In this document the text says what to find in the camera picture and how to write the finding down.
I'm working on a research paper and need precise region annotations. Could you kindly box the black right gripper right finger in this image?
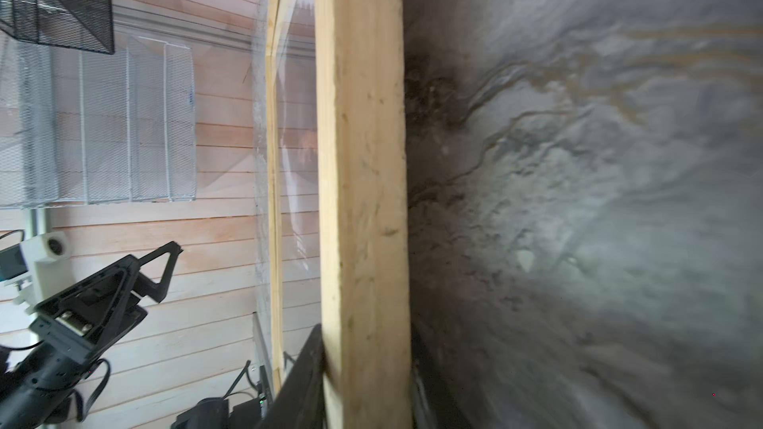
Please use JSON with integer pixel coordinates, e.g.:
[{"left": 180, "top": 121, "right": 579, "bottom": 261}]
[{"left": 411, "top": 326, "right": 471, "bottom": 429}]

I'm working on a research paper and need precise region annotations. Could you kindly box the light wooden picture frame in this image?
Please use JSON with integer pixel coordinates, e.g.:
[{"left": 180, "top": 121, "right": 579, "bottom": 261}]
[{"left": 254, "top": 0, "right": 413, "bottom": 428}]

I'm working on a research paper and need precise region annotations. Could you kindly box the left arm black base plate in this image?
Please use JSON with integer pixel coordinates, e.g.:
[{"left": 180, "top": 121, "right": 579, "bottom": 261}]
[{"left": 171, "top": 361, "right": 273, "bottom": 429}]

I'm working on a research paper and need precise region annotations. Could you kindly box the aluminium wall rail frame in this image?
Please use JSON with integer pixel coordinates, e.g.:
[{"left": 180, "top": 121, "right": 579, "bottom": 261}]
[{"left": 21, "top": 0, "right": 318, "bottom": 236}]

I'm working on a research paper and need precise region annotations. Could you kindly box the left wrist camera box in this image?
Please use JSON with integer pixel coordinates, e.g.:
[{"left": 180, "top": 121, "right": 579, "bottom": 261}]
[{"left": 1, "top": 232, "right": 76, "bottom": 315}]

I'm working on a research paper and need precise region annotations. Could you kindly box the black wire mesh basket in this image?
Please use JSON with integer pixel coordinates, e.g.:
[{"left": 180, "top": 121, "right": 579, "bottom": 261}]
[{"left": 1, "top": 0, "right": 115, "bottom": 55}]

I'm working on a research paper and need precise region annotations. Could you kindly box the white wire mesh shelf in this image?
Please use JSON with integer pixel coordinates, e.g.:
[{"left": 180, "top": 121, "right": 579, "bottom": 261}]
[{"left": 1, "top": 35, "right": 197, "bottom": 209}]

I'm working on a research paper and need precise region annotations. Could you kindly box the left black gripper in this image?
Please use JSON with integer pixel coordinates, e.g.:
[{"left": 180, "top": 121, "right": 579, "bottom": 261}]
[{"left": 0, "top": 240, "right": 184, "bottom": 429}]

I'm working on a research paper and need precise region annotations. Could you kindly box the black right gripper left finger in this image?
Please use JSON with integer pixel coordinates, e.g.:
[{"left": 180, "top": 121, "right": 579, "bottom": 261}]
[{"left": 256, "top": 324, "right": 325, "bottom": 429}]

